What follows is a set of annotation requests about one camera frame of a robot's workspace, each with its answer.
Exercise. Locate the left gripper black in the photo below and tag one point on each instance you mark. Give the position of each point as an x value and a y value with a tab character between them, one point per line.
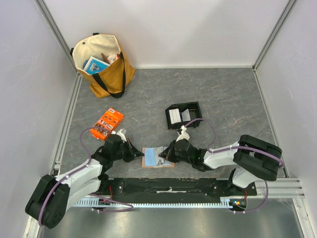
133	152

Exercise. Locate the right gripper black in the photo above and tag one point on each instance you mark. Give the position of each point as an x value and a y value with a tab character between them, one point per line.
172	149

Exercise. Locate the brown leather card holder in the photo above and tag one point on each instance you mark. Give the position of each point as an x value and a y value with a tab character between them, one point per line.
151	155

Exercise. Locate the black plastic bin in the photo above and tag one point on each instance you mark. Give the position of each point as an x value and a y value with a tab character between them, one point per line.
188	112

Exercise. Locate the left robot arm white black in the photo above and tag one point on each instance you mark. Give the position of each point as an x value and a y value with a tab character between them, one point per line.
53	196

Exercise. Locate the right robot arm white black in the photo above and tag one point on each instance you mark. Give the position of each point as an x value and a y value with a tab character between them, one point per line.
256	159

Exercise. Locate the white card stack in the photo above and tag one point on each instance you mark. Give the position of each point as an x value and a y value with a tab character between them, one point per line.
175	116

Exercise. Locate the orange product box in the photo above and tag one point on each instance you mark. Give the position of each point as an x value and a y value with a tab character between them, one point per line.
107	123

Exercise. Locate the mustard canvas tote bag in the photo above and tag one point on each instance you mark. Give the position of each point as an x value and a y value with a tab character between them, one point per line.
112	80

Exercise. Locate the blue white book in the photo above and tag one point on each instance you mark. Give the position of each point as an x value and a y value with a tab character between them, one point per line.
94	65

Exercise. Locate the brown item in bag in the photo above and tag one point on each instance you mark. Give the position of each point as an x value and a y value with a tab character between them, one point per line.
104	58

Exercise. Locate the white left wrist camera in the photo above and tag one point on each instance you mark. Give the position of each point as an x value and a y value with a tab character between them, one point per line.
121	133

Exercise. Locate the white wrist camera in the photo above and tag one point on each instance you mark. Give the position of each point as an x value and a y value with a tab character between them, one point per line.
182	134
121	133

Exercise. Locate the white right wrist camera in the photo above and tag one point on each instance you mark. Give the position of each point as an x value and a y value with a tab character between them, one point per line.
182	134

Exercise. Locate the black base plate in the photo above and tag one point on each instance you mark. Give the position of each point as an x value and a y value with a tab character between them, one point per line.
171	190

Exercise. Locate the slotted cable duct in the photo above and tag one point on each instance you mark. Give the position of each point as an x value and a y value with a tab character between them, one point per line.
95	202

